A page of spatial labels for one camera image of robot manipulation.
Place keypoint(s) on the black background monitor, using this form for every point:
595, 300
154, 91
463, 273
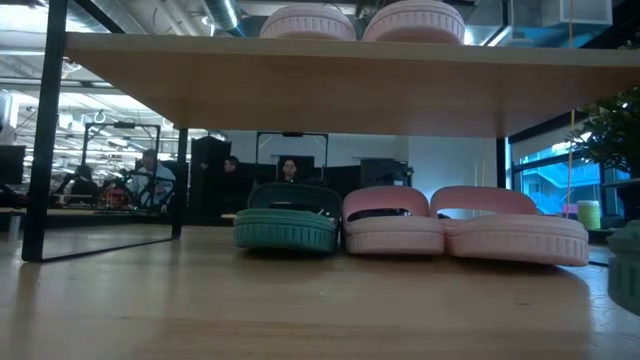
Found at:
12, 165

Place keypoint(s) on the silver round duct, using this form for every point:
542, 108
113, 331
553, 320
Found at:
222, 12

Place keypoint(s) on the green rubber slide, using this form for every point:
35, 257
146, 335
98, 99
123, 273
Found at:
625, 270
285, 232

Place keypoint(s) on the black background rig frame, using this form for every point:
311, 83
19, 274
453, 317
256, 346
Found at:
292, 134
124, 125

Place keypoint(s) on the person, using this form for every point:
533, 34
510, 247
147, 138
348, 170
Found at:
231, 164
290, 167
149, 160

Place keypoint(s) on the black background machine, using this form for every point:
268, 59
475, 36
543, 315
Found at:
380, 172

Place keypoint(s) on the wooden shelf black metal frame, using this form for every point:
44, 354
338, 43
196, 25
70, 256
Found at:
300, 90

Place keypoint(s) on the pink rubber slide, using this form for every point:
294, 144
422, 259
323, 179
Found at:
415, 22
515, 242
395, 240
307, 25

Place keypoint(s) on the yellow-green container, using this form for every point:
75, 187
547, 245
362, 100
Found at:
589, 215

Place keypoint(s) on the red background box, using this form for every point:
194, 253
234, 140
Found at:
116, 199

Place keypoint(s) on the black partition panel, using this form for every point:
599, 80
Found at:
255, 172

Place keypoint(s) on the green potted plant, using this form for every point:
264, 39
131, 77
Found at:
617, 130

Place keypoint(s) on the small pink item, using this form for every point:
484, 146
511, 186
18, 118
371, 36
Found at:
570, 209

